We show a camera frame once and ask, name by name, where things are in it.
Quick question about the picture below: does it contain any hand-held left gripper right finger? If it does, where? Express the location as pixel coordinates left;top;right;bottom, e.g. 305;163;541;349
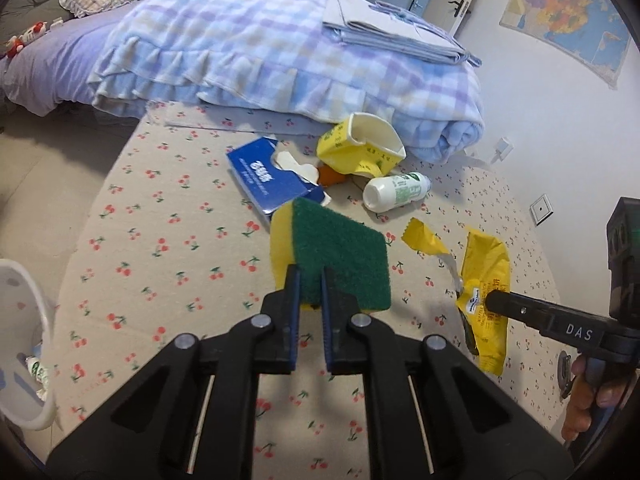
320;266;576;480

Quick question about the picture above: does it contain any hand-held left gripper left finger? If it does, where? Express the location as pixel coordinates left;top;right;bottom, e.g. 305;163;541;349
45;263;303;480

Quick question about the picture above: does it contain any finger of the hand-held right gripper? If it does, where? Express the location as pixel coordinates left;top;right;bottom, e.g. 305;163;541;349
485;289;621;348

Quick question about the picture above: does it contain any yellow green scrub sponge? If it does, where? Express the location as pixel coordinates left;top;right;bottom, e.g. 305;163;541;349
270;197;392;313

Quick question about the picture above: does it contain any yellow snack packet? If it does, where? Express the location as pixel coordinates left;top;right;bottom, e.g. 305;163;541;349
456;227;512;377

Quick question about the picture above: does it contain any white patterned plastic bin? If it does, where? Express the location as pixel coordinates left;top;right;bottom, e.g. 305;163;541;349
0;259;57;431

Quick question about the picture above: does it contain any person's right hand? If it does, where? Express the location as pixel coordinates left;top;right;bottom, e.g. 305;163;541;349
561;355;628;443

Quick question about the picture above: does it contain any torn yellow wrapper piece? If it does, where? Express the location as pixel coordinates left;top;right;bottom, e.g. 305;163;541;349
403;218;458;283

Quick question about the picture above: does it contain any small orange item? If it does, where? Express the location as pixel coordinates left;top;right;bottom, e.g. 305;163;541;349
318;164;346;188

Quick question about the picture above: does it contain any blue tissue box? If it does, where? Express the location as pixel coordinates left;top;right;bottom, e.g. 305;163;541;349
226;136;332;228

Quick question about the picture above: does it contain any cherry print tablecloth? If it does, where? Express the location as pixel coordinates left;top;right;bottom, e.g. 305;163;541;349
50;100;566;480

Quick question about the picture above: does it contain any white bottle green label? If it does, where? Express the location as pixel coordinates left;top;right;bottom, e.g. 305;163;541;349
362;171;432;212
25;355;51;397

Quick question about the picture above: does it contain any yellow paper carton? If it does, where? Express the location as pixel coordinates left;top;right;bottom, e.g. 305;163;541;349
316;112;407;179

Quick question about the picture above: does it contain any blue checkered ruffled blanket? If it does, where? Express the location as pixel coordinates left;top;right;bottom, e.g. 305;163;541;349
89;0;486;163

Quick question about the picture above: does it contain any folded pale blue sheet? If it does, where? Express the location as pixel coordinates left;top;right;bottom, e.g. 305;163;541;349
321;0;482;67

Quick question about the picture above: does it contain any bed with purple sheet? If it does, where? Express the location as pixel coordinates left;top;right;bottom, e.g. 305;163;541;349
0;0;166;116

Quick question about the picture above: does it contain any wall socket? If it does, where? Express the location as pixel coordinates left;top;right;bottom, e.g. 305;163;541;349
530;194;555;225

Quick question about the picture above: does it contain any wall map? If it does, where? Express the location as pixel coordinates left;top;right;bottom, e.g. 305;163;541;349
499;0;632;90

